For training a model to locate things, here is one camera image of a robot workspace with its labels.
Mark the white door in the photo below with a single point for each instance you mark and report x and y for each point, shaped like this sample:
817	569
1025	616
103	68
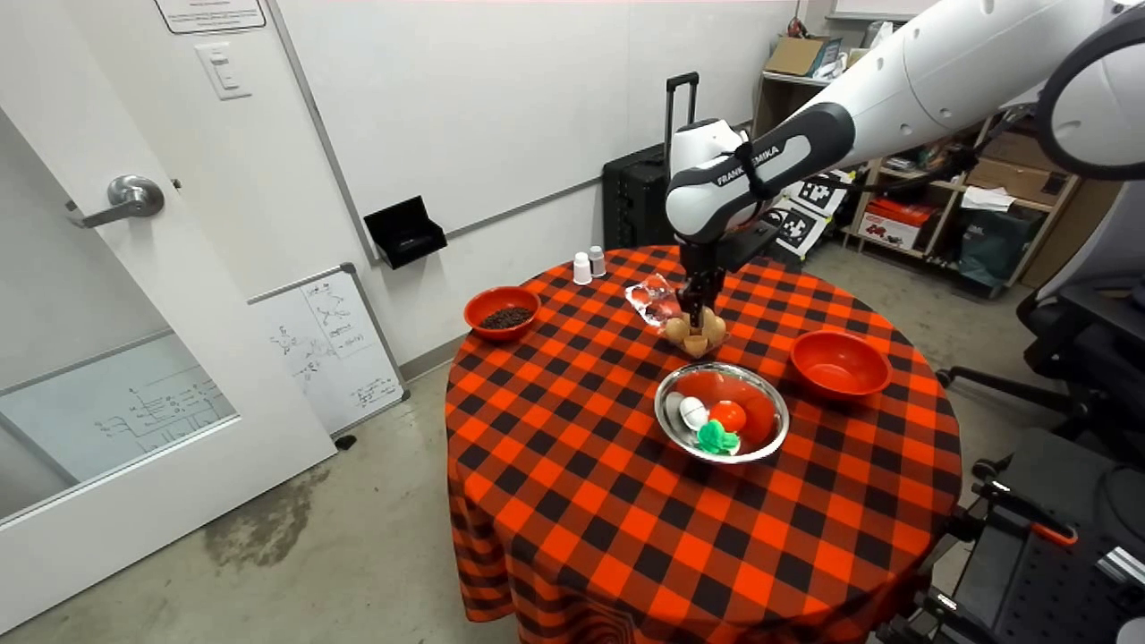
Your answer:
141	395

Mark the grey pepper shaker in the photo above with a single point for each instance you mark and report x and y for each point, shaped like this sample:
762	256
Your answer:
599	266

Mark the silver metal bowl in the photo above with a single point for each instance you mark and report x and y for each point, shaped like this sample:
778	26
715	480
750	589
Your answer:
718	380

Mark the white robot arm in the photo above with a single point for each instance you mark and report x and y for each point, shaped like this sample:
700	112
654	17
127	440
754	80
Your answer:
939	74

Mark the silver door lever handle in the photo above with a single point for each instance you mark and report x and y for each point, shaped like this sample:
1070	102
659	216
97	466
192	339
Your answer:
127	199

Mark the black cart with orange handle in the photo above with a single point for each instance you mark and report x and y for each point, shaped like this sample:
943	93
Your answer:
1052	557

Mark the black office chair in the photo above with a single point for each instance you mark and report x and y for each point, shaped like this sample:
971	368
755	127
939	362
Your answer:
1089	333

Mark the white salt shaker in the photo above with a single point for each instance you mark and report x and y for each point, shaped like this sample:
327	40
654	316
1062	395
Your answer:
580	271

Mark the black wall-mounted holder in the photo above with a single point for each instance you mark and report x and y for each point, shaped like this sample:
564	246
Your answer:
405	231

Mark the green toy broccoli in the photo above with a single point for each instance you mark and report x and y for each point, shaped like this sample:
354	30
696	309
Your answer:
715	439

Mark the black rolling suitcase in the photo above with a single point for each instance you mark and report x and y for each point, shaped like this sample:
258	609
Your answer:
635	185

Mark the black white fiducial marker board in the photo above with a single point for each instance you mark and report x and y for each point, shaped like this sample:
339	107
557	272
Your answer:
808	207

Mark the red bowl with dark contents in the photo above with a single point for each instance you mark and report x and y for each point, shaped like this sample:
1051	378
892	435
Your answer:
501	311

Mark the orange black checkered tablecloth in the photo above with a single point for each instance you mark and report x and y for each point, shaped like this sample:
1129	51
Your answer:
575	515

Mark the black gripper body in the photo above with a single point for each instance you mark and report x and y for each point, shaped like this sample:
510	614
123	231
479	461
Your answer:
711	263

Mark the white light switch plate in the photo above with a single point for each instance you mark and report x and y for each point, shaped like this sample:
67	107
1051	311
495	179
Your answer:
223	68

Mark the clear plastic egg carton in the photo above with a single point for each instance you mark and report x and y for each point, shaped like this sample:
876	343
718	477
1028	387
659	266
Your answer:
656	303

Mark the white egg in bowl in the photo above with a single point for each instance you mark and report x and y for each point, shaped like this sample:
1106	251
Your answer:
693	411

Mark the small leaning whiteboard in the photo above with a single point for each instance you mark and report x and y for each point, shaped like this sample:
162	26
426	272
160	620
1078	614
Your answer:
332	343

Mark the red plastic bowl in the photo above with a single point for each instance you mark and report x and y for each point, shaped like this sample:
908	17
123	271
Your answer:
838	365

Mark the orange toy tomato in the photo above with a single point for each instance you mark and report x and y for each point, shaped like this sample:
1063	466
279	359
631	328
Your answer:
730	417

